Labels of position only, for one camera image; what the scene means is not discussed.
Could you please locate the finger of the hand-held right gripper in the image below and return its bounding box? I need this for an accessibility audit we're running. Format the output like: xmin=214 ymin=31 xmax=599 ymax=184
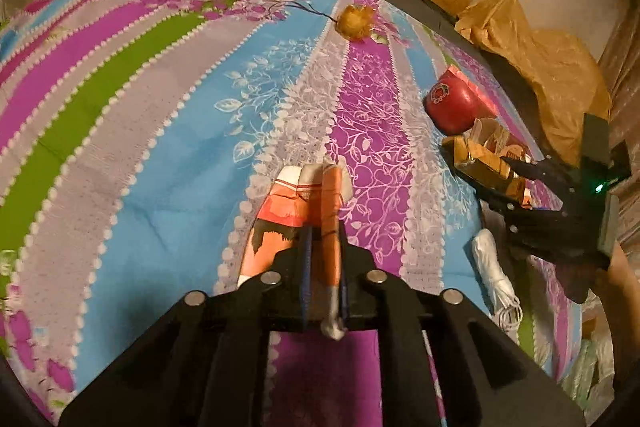
xmin=481 ymin=191 xmax=572 ymax=249
xmin=500 ymin=156 xmax=584 ymax=188

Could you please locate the orange printed packet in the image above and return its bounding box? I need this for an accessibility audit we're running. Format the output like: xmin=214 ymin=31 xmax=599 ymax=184
xmin=470 ymin=117 xmax=533 ymax=168

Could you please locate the golden brown carton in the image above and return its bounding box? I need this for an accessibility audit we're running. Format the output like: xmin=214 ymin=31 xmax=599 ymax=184
xmin=442 ymin=134 xmax=526 ymax=200

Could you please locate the red carton box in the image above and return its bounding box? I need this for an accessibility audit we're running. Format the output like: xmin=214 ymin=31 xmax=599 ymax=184
xmin=445 ymin=64 xmax=501 ymax=118

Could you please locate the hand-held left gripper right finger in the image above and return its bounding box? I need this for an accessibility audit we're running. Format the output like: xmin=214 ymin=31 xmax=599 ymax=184
xmin=337 ymin=224 xmax=586 ymax=427

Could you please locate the orange white packet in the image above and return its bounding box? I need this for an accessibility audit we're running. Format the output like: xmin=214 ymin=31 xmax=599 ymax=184
xmin=237 ymin=159 xmax=351 ymax=340

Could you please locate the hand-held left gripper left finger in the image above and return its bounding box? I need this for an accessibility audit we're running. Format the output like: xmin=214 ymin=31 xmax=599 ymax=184
xmin=59 ymin=227 xmax=313 ymax=427

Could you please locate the beige patterned curtain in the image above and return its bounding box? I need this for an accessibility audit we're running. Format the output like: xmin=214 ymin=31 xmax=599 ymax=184
xmin=597 ymin=2 xmax=640 ymax=158

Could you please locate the yellow cover cloth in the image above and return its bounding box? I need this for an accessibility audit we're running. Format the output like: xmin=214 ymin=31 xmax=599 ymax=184
xmin=455 ymin=0 xmax=613 ymax=165

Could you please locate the floral striped bedsheet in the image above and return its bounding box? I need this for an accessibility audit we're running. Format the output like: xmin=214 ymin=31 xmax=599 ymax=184
xmin=0 ymin=0 xmax=586 ymax=427

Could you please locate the golden crumpled wrapper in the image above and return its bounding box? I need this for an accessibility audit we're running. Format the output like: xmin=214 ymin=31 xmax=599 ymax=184
xmin=334 ymin=4 xmax=377 ymax=42

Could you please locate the white rope bundle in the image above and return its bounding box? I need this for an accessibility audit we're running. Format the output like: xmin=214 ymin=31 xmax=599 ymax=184
xmin=470 ymin=228 xmax=523 ymax=333

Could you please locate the red apple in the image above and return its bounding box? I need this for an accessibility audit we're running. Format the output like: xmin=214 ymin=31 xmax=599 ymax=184
xmin=424 ymin=77 xmax=482 ymax=134

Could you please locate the person's right forearm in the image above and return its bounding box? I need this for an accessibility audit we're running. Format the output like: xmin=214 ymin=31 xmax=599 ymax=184
xmin=585 ymin=242 xmax=640 ymax=358

